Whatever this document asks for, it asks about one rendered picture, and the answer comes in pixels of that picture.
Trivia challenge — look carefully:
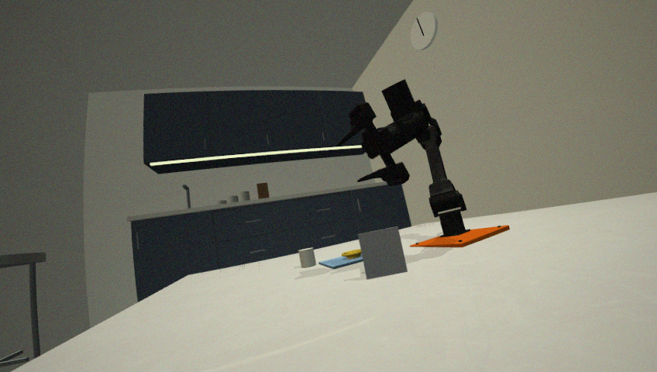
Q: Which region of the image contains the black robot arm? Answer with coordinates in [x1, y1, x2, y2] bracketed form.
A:
[362, 79, 470, 237]

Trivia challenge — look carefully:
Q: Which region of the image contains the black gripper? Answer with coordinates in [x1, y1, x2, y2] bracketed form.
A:
[337, 102, 412, 186]

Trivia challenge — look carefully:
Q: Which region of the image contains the yellow plate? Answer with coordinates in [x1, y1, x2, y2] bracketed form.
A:
[342, 250, 361, 259]

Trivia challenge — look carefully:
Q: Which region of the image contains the grey cylinder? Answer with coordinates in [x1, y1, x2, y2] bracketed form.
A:
[299, 248, 316, 268]

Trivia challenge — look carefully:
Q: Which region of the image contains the light blue flat mat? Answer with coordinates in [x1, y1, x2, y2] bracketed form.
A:
[318, 254, 363, 270]

